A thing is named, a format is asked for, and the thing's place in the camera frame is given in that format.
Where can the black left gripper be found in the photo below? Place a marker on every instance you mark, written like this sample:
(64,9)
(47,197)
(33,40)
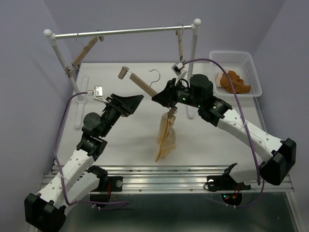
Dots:
(130,103)

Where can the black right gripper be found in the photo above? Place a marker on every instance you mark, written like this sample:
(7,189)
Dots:
(166,97)

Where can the wooden clip hanger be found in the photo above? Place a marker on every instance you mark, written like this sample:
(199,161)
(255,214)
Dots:
(138,81)
(85,50)
(179,34)

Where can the beige underwear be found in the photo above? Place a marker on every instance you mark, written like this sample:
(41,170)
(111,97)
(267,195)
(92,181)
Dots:
(166,137)

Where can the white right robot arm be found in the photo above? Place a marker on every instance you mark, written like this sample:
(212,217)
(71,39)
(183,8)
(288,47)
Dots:
(278,156)

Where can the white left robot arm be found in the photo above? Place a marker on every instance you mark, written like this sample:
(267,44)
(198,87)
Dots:
(47,210)

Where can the brown underwear in basket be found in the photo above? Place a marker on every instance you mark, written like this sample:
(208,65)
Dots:
(237,83)

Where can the white clothes rack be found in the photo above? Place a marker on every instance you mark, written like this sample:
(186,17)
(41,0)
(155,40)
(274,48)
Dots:
(159,46)

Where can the white plastic basket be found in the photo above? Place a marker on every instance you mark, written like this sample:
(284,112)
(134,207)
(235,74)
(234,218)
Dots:
(243,65)

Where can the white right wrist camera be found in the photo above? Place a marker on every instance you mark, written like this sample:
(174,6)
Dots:
(178,68)

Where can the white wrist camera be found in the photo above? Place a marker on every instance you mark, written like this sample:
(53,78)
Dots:
(178,68)
(97,94)

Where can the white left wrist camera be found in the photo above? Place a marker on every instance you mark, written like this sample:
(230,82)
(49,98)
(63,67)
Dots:
(97,94)

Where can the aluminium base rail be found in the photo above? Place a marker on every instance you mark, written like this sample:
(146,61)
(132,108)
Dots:
(164,179)

